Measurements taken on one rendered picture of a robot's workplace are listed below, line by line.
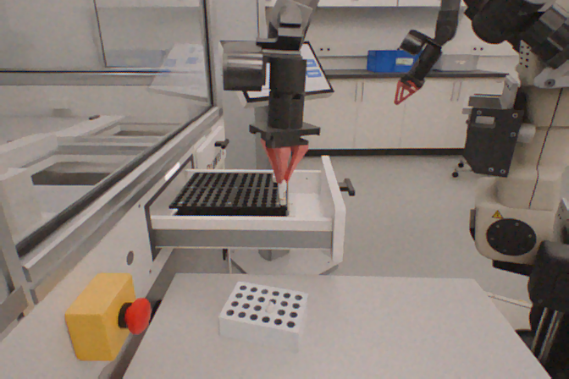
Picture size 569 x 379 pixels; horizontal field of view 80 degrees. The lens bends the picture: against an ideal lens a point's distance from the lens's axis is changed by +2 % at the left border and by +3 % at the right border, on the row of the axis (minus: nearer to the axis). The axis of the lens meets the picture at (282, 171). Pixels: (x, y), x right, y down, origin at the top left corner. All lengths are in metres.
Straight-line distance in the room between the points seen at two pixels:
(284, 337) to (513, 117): 0.68
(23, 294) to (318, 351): 0.38
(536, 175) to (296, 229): 0.61
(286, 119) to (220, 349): 0.36
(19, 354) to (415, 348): 0.49
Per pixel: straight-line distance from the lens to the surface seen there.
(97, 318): 0.44
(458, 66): 4.30
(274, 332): 0.54
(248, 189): 0.71
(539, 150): 1.01
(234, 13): 2.25
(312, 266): 1.93
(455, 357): 0.61
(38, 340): 0.44
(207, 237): 0.63
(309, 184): 0.82
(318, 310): 0.62
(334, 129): 3.69
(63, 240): 0.44
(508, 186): 0.99
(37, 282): 0.42
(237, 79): 0.50
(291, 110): 0.52
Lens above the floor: 1.18
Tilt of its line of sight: 21 degrees down
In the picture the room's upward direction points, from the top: straight up
